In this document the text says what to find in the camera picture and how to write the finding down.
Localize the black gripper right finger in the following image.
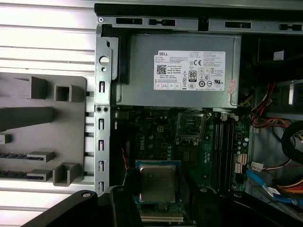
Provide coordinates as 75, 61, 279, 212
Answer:
181, 176, 303, 227

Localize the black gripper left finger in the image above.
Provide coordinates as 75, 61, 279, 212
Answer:
21, 169, 143, 227

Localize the silver green CPU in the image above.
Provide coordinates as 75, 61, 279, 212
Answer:
134, 159, 182, 204

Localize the black RAM slot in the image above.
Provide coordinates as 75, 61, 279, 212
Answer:
224, 113, 230, 192
218, 113, 225, 192
213, 113, 220, 191
229, 113, 236, 192

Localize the tan expansion slot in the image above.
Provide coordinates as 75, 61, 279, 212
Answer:
140, 211, 185, 223

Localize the dark RAM stick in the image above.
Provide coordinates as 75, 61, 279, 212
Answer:
0, 170, 28, 178
0, 153, 28, 159

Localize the grey parts rack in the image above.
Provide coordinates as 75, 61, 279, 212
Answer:
0, 75, 88, 187

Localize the green motherboard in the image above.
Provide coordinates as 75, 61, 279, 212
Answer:
110, 107, 252, 227

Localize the silver socket cover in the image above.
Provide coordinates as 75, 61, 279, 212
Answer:
176, 110, 206, 144

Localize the black PC case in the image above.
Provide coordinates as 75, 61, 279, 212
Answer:
94, 2, 303, 227

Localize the white PSU label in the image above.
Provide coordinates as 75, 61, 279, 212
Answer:
153, 49, 226, 91

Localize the grey power supply unit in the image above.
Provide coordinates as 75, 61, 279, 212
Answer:
117, 33, 242, 109

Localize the white wire connector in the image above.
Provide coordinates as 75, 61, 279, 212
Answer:
250, 161, 264, 174

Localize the orange yellow wire bundle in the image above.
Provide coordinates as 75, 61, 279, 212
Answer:
276, 183, 303, 196

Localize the red black twisted wire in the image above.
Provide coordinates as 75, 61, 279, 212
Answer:
120, 146, 129, 171

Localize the black thick cable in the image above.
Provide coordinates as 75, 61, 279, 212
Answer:
281, 120, 303, 164

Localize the orange red power wire bundle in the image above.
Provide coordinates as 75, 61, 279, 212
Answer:
250, 81, 292, 130

